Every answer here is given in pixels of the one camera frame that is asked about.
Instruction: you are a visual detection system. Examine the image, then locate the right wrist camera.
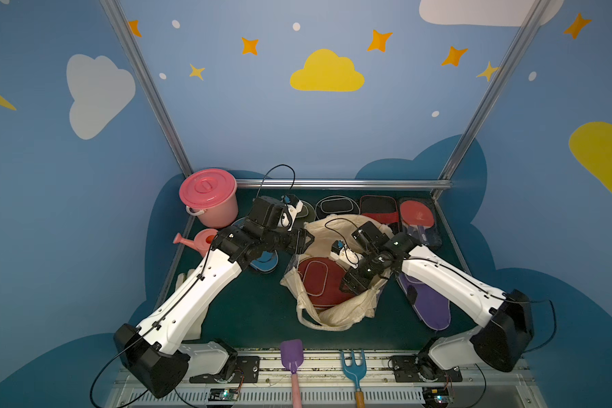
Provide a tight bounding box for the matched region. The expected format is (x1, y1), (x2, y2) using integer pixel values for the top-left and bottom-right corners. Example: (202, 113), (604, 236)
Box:
(330, 241), (360, 267)

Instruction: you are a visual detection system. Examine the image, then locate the purple paddle case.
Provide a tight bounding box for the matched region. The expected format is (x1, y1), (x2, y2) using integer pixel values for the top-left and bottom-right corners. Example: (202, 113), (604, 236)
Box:
(397, 273), (452, 332)

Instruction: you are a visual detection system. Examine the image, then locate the pink bucket with lid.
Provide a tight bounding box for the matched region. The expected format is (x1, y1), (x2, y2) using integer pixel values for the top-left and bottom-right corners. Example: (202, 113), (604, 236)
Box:
(179, 168), (238, 230)

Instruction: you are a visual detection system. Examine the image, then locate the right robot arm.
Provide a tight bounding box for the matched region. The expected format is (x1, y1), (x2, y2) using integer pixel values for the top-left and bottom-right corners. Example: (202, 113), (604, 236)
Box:
(331, 222), (534, 382)

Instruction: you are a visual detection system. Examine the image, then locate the purple toy shovel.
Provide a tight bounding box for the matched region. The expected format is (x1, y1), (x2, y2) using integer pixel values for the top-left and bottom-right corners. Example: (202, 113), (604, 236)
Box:
(280, 339), (304, 408)

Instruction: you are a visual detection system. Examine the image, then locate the teal blue paddle case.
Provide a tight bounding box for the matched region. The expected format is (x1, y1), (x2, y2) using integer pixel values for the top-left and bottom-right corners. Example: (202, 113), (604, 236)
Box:
(232, 218), (279, 275)

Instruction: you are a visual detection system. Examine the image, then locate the right circuit board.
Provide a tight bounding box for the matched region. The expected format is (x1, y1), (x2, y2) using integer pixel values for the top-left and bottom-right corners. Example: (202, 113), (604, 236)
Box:
(422, 388), (453, 408)

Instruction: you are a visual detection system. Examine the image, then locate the circuit board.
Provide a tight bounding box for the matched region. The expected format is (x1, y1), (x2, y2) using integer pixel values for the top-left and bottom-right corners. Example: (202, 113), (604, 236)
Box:
(422, 388), (453, 408)
(207, 389), (241, 403)

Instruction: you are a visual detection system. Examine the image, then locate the maroon red paddle case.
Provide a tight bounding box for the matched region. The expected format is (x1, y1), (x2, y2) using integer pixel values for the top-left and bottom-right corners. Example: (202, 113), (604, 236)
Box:
(297, 258), (355, 310)

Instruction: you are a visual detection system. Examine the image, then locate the aluminium back rail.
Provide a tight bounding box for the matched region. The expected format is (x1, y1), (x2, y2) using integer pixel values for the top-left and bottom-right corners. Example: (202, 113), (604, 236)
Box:
(236, 178), (452, 190)

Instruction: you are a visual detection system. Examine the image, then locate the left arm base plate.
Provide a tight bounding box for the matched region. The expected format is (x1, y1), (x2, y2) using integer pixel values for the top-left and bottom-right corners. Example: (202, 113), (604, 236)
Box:
(189, 355), (260, 384)

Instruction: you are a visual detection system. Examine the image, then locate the left circuit board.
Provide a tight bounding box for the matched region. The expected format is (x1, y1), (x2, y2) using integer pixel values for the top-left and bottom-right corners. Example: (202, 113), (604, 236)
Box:
(207, 389), (241, 403)

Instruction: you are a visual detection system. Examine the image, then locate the black red paddle case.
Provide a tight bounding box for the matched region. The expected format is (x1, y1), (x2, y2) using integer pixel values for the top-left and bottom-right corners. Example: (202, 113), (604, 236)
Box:
(360, 195), (401, 235)

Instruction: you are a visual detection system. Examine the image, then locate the black white-piped paddle case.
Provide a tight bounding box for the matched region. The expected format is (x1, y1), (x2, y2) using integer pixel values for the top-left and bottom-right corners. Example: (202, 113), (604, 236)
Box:
(314, 195), (361, 220)

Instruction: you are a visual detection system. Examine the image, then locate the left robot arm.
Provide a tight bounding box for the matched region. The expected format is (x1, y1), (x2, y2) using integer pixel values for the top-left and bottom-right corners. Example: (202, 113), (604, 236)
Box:
(114, 194), (315, 399)

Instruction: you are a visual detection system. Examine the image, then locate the teal toy rake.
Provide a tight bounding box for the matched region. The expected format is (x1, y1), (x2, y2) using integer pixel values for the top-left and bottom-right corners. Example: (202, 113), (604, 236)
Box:
(340, 350), (367, 408)

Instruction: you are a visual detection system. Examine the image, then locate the cream canvas tote bag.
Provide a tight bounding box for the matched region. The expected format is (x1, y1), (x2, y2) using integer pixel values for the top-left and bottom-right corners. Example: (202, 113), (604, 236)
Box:
(280, 214), (394, 332)

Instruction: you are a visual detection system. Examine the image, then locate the olive green paddle case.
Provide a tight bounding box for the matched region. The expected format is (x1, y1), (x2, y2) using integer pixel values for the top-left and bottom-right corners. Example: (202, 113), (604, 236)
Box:
(292, 200), (316, 229)

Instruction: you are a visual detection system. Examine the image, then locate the clear-packaged red paddle set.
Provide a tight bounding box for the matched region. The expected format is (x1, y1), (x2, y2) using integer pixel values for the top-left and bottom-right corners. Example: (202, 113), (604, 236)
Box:
(398, 197), (442, 251)

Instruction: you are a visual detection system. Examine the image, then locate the pink watering can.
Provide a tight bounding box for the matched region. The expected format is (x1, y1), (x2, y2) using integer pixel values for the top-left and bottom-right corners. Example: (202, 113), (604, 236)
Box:
(173, 229), (218, 257)

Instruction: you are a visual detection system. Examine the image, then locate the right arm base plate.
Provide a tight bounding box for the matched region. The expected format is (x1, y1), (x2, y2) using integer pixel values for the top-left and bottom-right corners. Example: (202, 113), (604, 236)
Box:
(388, 355), (462, 383)

